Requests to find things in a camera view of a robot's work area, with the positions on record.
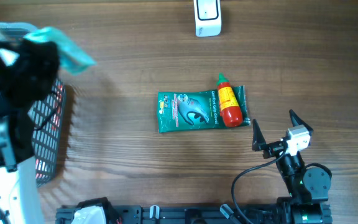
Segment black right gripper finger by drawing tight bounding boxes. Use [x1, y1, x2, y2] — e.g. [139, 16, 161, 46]
[289, 110, 313, 134]
[252, 119, 266, 151]

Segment white teal wipes packet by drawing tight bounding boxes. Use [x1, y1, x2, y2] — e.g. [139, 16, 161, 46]
[24, 27, 96, 75]

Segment red sauce bottle green cap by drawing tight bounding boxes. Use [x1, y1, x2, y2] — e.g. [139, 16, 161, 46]
[217, 73, 243, 128]

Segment green 3M gloves packet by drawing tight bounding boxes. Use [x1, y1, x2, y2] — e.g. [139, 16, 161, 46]
[157, 90, 226, 133]

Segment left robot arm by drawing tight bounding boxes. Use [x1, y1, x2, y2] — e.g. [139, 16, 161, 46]
[0, 39, 60, 223]

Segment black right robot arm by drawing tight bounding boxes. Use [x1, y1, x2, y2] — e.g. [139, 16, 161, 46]
[252, 110, 332, 204]

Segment white barcode scanner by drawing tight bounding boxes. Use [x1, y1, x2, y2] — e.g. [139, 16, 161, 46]
[193, 0, 222, 37]

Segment grey black plastic basket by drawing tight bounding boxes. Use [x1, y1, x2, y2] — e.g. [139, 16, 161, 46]
[0, 22, 66, 187]

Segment black right camera cable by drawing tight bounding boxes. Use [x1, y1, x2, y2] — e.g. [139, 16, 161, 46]
[230, 141, 289, 224]

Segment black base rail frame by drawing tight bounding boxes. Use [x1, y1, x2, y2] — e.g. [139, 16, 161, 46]
[55, 197, 333, 224]

